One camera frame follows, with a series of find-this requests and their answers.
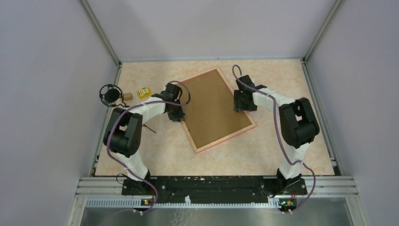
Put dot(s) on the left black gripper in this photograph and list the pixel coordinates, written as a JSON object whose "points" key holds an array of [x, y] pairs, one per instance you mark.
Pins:
{"points": [[177, 117]]}

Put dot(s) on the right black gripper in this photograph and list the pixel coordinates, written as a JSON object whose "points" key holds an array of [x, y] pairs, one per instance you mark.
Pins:
{"points": [[238, 106]]}

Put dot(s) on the brown cardboard backing board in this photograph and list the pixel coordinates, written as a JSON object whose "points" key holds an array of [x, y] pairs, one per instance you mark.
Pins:
{"points": [[215, 109]]}

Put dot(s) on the pink wooden picture frame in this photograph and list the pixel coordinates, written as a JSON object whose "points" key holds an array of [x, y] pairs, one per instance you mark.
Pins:
{"points": [[199, 149]]}

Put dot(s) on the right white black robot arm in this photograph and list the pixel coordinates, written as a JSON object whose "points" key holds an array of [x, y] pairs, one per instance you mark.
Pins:
{"points": [[294, 121]]}

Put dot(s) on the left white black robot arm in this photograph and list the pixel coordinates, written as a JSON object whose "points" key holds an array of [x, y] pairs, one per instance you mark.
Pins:
{"points": [[126, 151]]}

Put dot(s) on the yellow toy cube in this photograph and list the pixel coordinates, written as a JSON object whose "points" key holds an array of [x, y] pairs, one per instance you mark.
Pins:
{"points": [[144, 92]]}

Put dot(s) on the small wooden block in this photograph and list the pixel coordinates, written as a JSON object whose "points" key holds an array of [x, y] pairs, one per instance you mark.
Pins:
{"points": [[127, 96]]}

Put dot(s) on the black microphone on tripod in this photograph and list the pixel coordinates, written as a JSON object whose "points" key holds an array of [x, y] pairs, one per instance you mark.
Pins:
{"points": [[111, 94]]}

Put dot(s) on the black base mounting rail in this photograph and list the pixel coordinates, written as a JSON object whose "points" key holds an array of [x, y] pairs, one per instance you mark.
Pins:
{"points": [[213, 189]]}

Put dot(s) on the white cable duct strip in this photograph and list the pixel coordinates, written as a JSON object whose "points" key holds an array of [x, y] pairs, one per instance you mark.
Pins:
{"points": [[136, 203]]}

